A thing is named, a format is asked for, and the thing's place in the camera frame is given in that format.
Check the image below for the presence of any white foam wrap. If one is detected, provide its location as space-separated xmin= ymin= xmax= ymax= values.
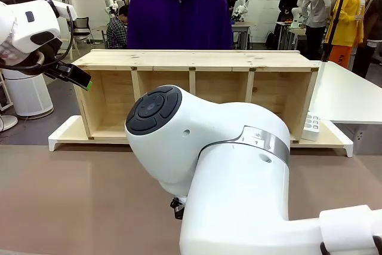
xmin=319 ymin=205 xmax=382 ymax=247

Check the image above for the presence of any black mesh office chair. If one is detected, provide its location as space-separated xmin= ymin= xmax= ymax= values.
xmin=72 ymin=16 xmax=94 ymax=44

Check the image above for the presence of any grey work table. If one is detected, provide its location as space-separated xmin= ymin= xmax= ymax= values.
xmin=230 ymin=21 xmax=258 ymax=51

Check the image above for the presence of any mannequin in grey hoodie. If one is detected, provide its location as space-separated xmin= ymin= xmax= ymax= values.
xmin=304 ymin=0 xmax=334 ymax=60

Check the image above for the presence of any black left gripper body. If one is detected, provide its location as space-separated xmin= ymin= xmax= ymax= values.
xmin=36 ymin=38 xmax=73 ymax=82

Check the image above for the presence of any person in plaid shirt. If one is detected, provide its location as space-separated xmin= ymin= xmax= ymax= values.
xmin=106 ymin=6 xmax=130 ymax=50

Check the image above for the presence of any light wooden shelf unit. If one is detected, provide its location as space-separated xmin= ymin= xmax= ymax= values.
xmin=71 ymin=48 xmax=321 ymax=144

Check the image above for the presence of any black pole stand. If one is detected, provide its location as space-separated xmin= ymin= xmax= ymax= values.
xmin=321 ymin=0 xmax=350 ymax=62

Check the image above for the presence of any mannequin in yellow jacket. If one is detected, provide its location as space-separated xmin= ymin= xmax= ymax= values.
xmin=325 ymin=0 xmax=369 ymax=72

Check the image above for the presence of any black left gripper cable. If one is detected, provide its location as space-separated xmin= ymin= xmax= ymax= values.
xmin=0 ymin=4 xmax=76 ymax=73

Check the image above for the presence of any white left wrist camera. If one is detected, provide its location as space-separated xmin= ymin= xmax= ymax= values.
xmin=44 ymin=0 xmax=78 ymax=20

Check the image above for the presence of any person in purple hoodie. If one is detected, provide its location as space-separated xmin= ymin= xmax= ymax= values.
xmin=126 ymin=0 xmax=234 ymax=51

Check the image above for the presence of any white-legged wooden riser stand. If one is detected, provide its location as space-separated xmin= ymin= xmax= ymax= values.
xmin=48 ymin=114 xmax=134 ymax=152
xmin=288 ymin=121 xmax=354 ymax=158

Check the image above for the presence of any white round fan base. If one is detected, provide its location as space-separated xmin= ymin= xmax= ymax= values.
xmin=0 ymin=114 xmax=19 ymax=132

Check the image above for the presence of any white cylindrical air purifier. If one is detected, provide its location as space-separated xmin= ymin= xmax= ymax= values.
xmin=1 ymin=68 xmax=55 ymax=119

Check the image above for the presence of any figure in dark brown jacket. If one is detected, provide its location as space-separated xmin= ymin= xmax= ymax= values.
xmin=352 ymin=0 xmax=382 ymax=79

